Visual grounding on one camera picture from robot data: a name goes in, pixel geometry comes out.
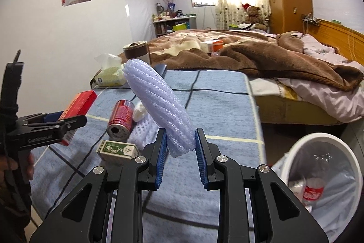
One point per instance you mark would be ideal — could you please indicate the red cardboard box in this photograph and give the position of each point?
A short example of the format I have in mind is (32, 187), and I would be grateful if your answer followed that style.
(82, 100)

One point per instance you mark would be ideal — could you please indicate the wooden bed headboard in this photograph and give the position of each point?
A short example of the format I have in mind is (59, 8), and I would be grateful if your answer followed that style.
(341, 35)

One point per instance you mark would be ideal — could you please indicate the pale pink duvet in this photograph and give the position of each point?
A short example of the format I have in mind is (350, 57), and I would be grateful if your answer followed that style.
(318, 97)

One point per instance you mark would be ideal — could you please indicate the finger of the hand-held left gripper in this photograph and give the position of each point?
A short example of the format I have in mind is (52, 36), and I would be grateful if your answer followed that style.
(71, 123)
(52, 117)

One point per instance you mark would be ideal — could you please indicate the red drink can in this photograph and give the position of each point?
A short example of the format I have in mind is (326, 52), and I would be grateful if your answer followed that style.
(121, 117)

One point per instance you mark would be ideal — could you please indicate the cluttered side desk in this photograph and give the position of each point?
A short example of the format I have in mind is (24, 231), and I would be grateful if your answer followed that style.
(173, 25)

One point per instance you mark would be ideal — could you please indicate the green tissue box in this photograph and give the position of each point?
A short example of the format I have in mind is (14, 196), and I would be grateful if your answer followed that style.
(182, 25)

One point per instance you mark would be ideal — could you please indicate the dark flask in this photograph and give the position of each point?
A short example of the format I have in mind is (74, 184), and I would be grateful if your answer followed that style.
(158, 8)

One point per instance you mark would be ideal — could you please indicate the white trash bin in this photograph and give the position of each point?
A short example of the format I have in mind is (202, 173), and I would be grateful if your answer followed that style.
(338, 152)

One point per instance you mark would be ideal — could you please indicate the white crumpled tissue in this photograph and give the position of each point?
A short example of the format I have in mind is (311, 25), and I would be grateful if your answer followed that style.
(139, 112)

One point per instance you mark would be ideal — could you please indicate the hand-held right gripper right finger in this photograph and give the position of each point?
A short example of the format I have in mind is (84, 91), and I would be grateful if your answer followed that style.
(200, 157)

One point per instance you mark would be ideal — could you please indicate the white power strip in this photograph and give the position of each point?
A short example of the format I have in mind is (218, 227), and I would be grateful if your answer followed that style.
(310, 19)

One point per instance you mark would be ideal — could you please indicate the soft tissue pack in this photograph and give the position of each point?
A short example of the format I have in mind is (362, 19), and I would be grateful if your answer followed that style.
(109, 72)

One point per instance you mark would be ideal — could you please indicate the lavender foam net sleeve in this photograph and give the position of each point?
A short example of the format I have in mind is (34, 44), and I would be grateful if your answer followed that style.
(159, 106)

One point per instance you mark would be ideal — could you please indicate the bed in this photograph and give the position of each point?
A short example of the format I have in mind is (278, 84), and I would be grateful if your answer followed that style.
(284, 109)

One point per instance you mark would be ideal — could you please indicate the brown lid tumbler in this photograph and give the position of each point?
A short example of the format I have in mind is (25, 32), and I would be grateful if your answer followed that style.
(136, 50)

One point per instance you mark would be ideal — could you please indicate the white foam net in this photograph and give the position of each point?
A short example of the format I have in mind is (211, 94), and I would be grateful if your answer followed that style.
(143, 129)

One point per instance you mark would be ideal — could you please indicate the orange white box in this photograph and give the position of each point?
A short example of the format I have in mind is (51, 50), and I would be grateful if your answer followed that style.
(214, 46)

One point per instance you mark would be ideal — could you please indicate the brown fleece blanket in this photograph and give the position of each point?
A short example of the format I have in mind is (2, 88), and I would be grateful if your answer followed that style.
(256, 58)

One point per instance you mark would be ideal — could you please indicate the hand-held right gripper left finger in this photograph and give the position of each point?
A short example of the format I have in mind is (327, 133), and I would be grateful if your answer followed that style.
(161, 157)

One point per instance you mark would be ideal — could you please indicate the green white small carton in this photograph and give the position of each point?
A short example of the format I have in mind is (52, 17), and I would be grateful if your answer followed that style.
(116, 150)

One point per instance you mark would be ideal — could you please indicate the brown teddy bear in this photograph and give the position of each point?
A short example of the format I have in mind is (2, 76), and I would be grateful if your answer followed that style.
(253, 15)

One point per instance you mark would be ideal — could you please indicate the blue checked tablecloth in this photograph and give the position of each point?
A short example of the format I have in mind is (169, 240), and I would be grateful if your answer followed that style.
(216, 106)

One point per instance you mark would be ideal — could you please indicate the person's left hand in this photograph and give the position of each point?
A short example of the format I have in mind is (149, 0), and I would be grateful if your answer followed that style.
(29, 171)

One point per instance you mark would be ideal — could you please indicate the clear plastic bottle red label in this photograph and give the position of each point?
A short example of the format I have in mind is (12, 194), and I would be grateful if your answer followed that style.
(312, 189)

